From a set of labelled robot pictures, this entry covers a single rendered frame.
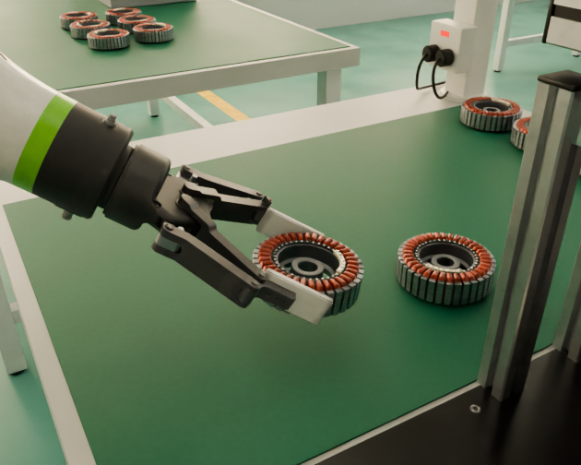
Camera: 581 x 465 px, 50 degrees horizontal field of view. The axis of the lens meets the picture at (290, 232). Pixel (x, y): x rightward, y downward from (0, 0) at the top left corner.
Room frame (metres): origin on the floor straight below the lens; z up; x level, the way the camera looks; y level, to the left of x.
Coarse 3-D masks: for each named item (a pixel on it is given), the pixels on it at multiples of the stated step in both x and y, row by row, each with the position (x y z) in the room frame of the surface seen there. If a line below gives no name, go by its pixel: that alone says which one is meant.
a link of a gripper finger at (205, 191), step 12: (192, 192) 0.53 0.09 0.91; (204, 192) 0.54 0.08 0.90; (216, 192) 0.55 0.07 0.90; (216, 204) 0.55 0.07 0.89; (228, 204) 0.56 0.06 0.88; (240, 204) 0.56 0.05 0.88; (252, 204) 0.58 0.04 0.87; (264, 204) 0.59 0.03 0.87; (216, 216) 0.55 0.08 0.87; (228, 216) 0.56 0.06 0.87; (240, 216) 0.57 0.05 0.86
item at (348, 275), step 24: (288, 240) 0.56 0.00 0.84; (312, 240) 0.56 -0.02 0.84; (264, 264) 0.50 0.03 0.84; (288, 264) 0.54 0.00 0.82; (312, 264) 0.53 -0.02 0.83; (336, 264) 0.53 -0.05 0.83; (360, 264) 0.53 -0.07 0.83; (312, 288) 0.47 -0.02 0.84; (336, 288) 0.48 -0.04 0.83; (360, 288) 0.51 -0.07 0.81; (288, 312) 0.47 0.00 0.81; (336, 312) 0.48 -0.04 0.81
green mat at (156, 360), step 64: (384, 128) 1.11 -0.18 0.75; (448, 128) 1.11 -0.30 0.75; (320, 192) 0.85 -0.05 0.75; (384, 192) 0.85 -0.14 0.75; (448, 192) 0.85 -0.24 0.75; (512, 192) 0.85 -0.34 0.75; (576, 192) 0.85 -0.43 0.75; (64, 256) 0.66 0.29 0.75; (128, 256) 0.66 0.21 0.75; (384, 256) 0.66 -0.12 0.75; (64, 320) 0.54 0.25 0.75; (128, 320) 0.54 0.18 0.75; (192, 320) 0.54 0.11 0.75; (256, 320) 0.54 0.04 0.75; (320, 320) 0.54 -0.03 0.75; (384, 320) 0.54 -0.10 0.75; (448, 320) 0.54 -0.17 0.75; (128, 384) 0.44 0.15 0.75; (192, 384) 0.44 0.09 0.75; (256, 384) 0.44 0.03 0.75; (320, 384) 0.44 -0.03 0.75; (384, 384) 0.44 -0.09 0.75; (448, 384) 0.44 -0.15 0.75; (128, 448) 0.36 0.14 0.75; (192, 448) 0.36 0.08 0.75; (256, 448) 0.36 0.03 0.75; (320, 448) 0.36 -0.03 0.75
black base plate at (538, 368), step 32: (544, 384) 0.42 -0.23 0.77; (576, 384) 0.42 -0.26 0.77; (416, 416) 0.38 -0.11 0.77; (448, 416) 0.38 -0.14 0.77; (480, 416) 0.38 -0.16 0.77; (512, 416) 0.38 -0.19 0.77; (544, 416) 0.38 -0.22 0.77; (576, 416) 0.38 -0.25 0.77; (352, 448) 0.35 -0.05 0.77; (384, 448) 0.35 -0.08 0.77; (416, 448) 0.35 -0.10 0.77; (448, 448) 0.35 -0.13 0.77; (480, 448) 0.35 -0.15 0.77; (512, 448) 0.35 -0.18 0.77; (544, 448) 0.35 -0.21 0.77; (576, 448) 0.35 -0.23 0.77
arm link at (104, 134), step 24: (72, 120) 0.50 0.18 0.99; (96, 120) 0.51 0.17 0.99; (72, 144) 0.48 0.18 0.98; (96, 144) 0.49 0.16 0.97; (120, 144) 0.50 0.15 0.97; (48, 168) 0.47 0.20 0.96; (72, 168) 0.48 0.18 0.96; (96, 168) 0.48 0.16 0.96; (120, 168) 0.50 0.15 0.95; (48, 192) 0.48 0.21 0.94; (72, 192) 0.47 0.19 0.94; (96, 192) 0.47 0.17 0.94; (72, 216) 0.52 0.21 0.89
